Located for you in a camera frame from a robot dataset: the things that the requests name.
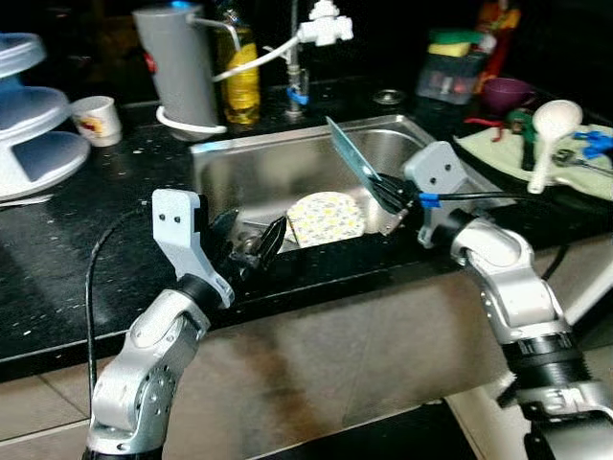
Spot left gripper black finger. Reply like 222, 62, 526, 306
249, 215, 289, 271
207, 205, 242, 258

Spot light blue plate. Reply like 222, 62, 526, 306
326, 115, 389, 193

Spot steel kitchen sink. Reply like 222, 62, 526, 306
190, 113, 499, 252

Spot beige kitchen cabinet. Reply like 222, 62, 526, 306
0, 235, 613, 460

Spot yellow dotted plate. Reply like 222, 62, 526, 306
285, 190, 367, 248

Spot pale green cloth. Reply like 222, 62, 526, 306
455, 123, 613, 200

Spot clear plastic sponge container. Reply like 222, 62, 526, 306
417, 53, 485, 104

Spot metal faucet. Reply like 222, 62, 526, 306
285, 0, 312, 118

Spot purple cup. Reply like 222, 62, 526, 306
479, 77, 537, 118

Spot yellow liquid bottle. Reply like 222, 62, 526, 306
216, 0, 261, 126

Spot yellow green sponge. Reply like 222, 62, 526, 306
428, 29, 485, 57

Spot white faucet diverter valve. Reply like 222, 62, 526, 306
297, 0, 353, 47

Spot white rice spoon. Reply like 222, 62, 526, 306
527, 99, 583, 195

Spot white cup with print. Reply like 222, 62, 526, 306
72, 96, 124, 148

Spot grey water filter cylinder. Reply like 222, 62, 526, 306
132, 3, 229, 142

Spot small metal tool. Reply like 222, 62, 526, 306
554, 149, 613, 175

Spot red plastic utensil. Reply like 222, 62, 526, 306
474, 0, 523, 92

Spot small blue plastic item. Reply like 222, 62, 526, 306
573, 129, 613, 159

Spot white tiered rack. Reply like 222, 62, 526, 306
0, 32, 92, 202

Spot black floor mat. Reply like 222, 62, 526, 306
249, 402, 480, 460

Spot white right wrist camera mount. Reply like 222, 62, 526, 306
402, 141, 470, 245

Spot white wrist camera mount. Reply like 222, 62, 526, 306
151, 188, 234, 308
402, 141, 470, 245

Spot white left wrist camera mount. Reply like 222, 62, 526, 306
151, 188, 234, 308

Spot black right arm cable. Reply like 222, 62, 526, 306
419, 187, 574, 284

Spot green black handled tool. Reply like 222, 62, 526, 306
508, 107, 537, 172

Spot white filter hose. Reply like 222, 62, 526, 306
187, 14, 307, 84

